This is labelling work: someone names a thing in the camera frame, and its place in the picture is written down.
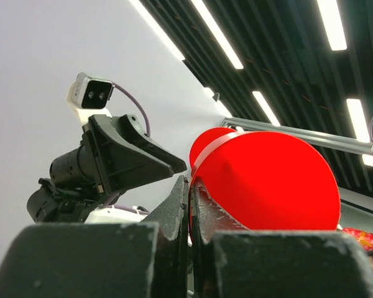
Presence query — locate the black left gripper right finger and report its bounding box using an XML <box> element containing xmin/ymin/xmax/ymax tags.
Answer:
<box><xmin>190</xmin><ymin>179</ymin><xmax>373</xmax><ymax>297</ymax></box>

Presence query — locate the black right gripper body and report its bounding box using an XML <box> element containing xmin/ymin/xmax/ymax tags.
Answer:
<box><xmin>87</xmin><ymin>114</ymin><xmax>187</xmax><ymax>194</ymax></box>

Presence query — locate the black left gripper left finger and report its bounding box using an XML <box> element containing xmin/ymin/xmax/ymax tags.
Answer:
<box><xmin>0</xmin><ymin>176</ymin><xmax>188</xmax><ymax>297</ymax></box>

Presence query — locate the red plastic wine glass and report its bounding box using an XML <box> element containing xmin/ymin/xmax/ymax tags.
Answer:
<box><xmin>189</xmin><ymin>127</ymin><xmax>341</xmax><ymax>232</ymax></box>

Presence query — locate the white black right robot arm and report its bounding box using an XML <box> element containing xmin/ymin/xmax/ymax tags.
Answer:
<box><xmin>27</xmin><ymin>114</ymin><xmax>187</xmax><ymax>223</ymax></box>

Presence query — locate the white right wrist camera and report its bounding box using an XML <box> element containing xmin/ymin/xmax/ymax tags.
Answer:
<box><xmin>67</xmin><ymin>73</ymin><xmax>114</xmax><ymax>126</ymax></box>

